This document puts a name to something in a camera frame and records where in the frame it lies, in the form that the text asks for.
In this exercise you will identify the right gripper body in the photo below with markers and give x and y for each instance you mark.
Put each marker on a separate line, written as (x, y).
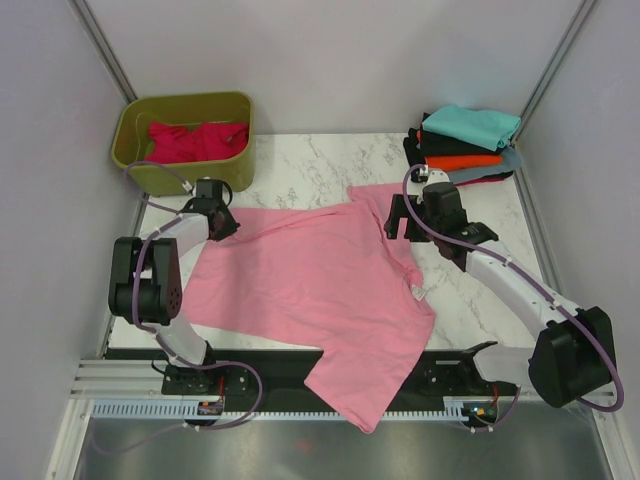
(413, 232)

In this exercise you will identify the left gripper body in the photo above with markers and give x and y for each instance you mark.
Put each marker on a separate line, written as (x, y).
(229, 225)

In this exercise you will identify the pink t shirt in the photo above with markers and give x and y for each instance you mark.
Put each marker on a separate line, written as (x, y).
(326, 278)

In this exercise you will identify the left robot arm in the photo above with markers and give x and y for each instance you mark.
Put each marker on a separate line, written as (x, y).
(145, 286)

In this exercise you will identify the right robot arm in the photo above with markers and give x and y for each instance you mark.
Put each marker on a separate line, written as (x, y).
(573, 358)

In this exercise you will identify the orange folded t shirt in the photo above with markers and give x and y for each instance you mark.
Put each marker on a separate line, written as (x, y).
(462, 162)

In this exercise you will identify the crimson folded t shirt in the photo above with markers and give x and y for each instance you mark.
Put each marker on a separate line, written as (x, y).
(480, 181)

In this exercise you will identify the black bottom folded t shirt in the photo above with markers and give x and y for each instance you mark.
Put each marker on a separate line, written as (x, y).
(414, 155)

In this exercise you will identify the black folded t shirt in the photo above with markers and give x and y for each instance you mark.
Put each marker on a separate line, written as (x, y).
(414, 155)
(436, 145)

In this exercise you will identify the grey folded t shirt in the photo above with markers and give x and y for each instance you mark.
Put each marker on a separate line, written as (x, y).
(510, 162)

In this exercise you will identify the white care label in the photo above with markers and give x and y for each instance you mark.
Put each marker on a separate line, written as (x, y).
(418, 292)

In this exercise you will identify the olive green plastic bin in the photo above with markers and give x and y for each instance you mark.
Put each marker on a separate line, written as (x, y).
(132, 144)

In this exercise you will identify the red t shirt in bin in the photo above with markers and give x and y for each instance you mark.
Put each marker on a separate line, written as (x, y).
(175, 144)

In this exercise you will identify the teal folded t shirt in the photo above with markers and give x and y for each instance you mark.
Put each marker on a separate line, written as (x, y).
(488, 129)

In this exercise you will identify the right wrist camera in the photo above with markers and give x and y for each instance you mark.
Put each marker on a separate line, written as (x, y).
(437, 187)

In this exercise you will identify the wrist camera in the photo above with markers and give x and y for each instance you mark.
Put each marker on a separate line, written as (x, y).
(437, 187)
(213, 189)

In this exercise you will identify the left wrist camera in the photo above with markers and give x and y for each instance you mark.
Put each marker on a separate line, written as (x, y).
(213, 189)

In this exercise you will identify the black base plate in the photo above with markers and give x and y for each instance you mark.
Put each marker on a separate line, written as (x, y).
(438, 376)

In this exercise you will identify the left aluminium frame post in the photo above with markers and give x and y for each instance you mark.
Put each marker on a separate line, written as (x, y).
(96, 34)

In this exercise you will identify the aluminium frame post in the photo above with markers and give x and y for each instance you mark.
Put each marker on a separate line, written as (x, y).
(96, 34)
(562, 50)

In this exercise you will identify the right aluminium frame post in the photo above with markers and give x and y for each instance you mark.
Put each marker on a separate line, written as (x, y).
(562, 50)

